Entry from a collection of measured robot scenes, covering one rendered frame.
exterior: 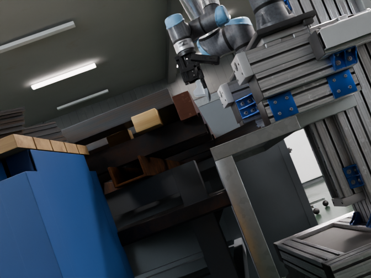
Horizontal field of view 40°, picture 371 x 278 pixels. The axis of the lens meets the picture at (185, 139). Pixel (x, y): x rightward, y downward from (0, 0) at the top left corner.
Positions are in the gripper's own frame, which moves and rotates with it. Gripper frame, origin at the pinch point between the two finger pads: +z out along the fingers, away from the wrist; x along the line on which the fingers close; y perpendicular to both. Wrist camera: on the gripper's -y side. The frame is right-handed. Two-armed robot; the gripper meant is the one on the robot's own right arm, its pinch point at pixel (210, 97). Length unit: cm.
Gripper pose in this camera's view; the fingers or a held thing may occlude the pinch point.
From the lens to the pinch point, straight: 200.1
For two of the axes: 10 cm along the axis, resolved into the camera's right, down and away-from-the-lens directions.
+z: 3.6, 9.3, -0.9
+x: -1.0, -0.6, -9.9
